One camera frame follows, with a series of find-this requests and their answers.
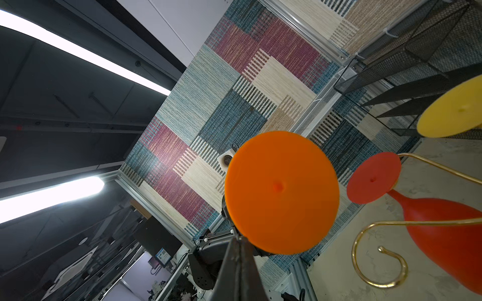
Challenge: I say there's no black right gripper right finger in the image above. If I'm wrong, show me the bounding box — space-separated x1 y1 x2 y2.
240 237 269 301

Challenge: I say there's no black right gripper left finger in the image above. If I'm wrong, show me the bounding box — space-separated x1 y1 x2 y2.
211 237 245 301

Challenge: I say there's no orange wine glass front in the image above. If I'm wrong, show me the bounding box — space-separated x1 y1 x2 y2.
225 131 340 255

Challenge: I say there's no red wine glass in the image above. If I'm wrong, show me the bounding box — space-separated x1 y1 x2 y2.
346 151 482 295

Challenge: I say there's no yellow wine glass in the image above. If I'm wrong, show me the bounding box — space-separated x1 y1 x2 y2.
416 75 481 138

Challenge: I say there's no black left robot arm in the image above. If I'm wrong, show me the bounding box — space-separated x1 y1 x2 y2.
188 198 270 300

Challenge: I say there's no black mesh shelf rack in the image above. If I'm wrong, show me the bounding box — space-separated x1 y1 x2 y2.
335 1 481 137

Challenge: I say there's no ceiling light strip lower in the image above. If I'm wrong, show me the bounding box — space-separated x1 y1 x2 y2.
1 176 105 224

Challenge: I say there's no ceiling light strip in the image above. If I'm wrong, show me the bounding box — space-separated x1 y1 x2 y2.
1 10 171 96
1 176 105 224

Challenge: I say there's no ceiling light strip upper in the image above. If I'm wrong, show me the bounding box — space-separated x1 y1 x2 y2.
1 10 171 96

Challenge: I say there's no gold wire wine glass rack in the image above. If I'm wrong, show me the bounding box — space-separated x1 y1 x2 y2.
351 152 482 289

